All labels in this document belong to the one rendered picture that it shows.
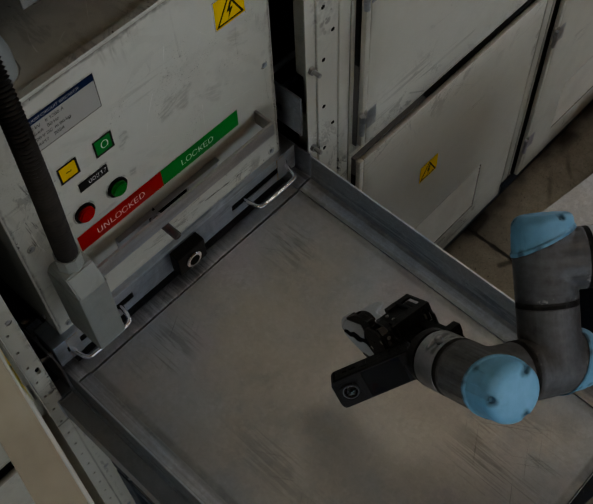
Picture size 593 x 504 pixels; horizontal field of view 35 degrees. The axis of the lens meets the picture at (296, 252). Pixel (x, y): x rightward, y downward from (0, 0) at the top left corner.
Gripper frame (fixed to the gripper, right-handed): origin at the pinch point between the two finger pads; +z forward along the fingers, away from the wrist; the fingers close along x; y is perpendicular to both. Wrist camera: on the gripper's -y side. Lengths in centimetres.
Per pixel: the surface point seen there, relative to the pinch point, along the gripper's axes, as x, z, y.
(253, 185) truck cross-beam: 14.3, 34.0, 8.3
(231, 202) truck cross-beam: 14.1, 33.0, 3.1
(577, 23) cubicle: -4, 65, 111
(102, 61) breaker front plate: 48.0, 3.2, -12.2
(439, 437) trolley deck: -23.7, -2.2, 5.3
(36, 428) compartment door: 34, -48, -41
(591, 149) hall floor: -52, 97, 129
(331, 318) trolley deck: -7.0, 18.0, 5.0
